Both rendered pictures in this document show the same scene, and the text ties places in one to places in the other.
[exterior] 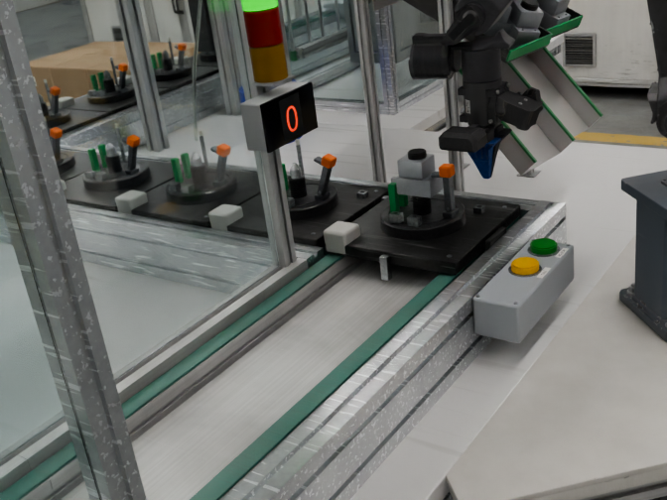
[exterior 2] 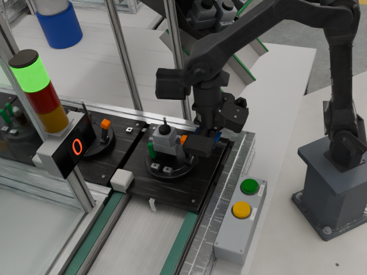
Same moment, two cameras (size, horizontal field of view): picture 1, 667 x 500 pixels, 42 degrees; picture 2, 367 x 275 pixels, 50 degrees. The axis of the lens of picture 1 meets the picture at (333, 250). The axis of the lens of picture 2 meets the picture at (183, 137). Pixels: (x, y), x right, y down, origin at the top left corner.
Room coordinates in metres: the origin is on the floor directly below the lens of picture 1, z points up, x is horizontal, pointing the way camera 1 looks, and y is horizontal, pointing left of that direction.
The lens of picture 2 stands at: (0.65, -0.10, 1.76)
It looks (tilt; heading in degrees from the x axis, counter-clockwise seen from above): 46 degrees down; 352
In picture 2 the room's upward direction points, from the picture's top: 10 degrees counter-clockwise
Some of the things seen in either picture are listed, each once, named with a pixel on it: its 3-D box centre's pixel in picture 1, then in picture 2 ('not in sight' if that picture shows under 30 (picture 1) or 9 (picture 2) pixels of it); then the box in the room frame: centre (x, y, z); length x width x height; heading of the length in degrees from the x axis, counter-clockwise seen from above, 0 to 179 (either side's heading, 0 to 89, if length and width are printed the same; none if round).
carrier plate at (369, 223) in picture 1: (424, 227); (172, 163); (1.33, -0.15, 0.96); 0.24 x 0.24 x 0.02; 52
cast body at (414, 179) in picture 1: (413, 171); (163, 137); (1.34, -0.15, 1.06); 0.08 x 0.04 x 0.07; 53
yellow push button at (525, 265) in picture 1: (525, 268); (241, 210); (1.13, -0.27, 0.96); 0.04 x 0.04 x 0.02
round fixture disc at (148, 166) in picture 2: (423, 216); (171, 159); (1.33, -0.15, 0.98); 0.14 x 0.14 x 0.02
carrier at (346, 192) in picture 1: (297, 184); (86, 131); (1.49, 0.05, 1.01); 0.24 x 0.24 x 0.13; 52
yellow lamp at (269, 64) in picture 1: (268, 62); (51, 114); (1.25, 0.06, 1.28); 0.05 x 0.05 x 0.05
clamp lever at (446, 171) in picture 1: (444, 187); (184, 147); (1.30, -0.19, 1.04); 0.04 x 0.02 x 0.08; 52
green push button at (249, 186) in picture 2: (543, 249); (249, 186); (1.19, -0.32, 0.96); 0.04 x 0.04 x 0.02
